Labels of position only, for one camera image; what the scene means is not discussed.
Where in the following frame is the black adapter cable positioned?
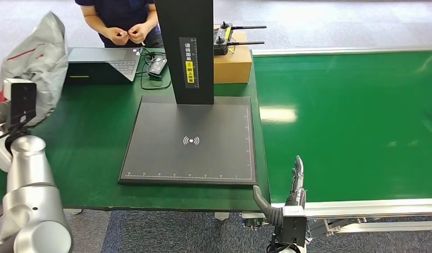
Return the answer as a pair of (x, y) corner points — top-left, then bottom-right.
(137, 47), (172, 91)

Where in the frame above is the person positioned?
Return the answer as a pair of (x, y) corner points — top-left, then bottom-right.
(74, 0), (165, 49)

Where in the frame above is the dark grey scanner base plate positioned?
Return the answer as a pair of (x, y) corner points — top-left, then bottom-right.
(117, 95), (258, 186)

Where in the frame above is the grey remote controller with antennas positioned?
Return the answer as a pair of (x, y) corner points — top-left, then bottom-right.
(213, 21), (267, 57)

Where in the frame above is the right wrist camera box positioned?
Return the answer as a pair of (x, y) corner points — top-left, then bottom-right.
(281, 206), (308, 248)

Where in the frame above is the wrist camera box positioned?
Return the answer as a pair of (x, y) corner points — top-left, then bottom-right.
(2, 78), (38, 127)
(281, 206), (308, 248)

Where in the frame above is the yellow sticker on column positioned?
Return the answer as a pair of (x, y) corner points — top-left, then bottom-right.
(185, 60), (195, 84)

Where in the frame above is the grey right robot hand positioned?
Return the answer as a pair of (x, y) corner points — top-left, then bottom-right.
(252, 155), (307, 227)

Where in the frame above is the black power adapter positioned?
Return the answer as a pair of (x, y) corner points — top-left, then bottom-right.
(147, 55), (168, 78)

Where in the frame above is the black scanner column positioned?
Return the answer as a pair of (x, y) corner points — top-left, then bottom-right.
(154, 0), (215, 106)

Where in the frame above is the grey plastic mailer package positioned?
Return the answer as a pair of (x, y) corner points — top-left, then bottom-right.
(0, 11), (69, 129)

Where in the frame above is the green conveyor belt machine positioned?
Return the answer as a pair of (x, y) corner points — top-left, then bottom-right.
(242, 45), (432, 235)

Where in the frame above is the brown cardboard box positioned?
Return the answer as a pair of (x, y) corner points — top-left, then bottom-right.
(213, 31), (254, 85)

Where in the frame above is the dark grey laptop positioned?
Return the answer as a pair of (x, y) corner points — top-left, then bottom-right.
(64, 46), (142, 85)

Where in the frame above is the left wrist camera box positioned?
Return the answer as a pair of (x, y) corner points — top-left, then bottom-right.
(2, 78), (38, 127)

